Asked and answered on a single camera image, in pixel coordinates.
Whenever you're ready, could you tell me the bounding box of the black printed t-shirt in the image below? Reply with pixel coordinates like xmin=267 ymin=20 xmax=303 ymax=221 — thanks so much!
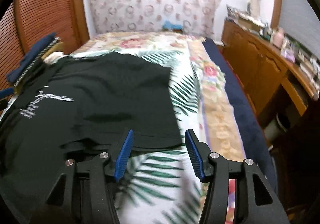
xmin=1 ymin=52 xmax=182 ymax=223

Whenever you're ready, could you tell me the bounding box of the lilac tissue pack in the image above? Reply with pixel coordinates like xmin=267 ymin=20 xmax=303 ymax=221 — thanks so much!
xmin=280 ymin=48 xmax=296 ymax=63

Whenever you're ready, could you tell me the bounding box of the patterned folded garment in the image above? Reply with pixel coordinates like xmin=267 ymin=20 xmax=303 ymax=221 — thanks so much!
xmin=11 ymin=37 xmax=61 ymax=88

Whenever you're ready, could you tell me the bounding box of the wooden louvered wardrobe door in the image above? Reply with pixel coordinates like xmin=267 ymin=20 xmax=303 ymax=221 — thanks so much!
xmin=1 ymin=0 xmax=89 ymax=89

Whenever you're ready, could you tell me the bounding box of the long wooden cabinet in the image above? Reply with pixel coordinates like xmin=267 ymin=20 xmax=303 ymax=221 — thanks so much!
xmin=222 ymin=20 xmax=316 ymax=128

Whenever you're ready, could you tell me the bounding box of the navy folded garment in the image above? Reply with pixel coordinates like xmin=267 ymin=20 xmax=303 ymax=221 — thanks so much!
xmin=7 ymin=32 xmax=56 ymax=85

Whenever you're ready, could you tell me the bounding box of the palm leaf print cloth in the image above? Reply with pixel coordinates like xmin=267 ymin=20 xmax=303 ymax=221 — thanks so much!
xmin=0 ymin=49 xmax=208 ymax=224

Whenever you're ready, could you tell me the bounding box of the mustard yellow folded garment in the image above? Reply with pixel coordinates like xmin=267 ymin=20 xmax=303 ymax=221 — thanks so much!
xmin=41 ymin=41 xmax=63 ymax=60

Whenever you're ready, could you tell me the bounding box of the cardboard box on cabinet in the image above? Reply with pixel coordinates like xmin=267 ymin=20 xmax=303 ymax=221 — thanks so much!
xmin=238 ymin=17 xmax=264 ymax=32

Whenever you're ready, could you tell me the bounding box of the blue item at bedhead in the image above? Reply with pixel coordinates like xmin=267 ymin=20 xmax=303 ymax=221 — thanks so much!
xmin=162 ymin=21 xmax=183 ymax=33

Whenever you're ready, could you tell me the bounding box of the navy blue mattress edge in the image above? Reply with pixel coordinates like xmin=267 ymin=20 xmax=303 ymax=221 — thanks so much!
xmin=203 ymin=38 xmax=278 ymax=191

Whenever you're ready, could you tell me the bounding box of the grey window roller blind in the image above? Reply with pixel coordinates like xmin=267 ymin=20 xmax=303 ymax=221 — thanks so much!
xmin=279 ymin=0 xmax=319 ymax=54

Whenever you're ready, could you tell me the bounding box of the floral bed cover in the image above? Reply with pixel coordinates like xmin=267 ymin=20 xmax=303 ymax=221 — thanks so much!
xmin=73 ymin=32 xmax=246 ymax=223

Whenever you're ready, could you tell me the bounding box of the pink thermos jug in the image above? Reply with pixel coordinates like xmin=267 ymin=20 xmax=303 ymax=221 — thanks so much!
xmin=272 ymin=27 xmax=285 ymax=50

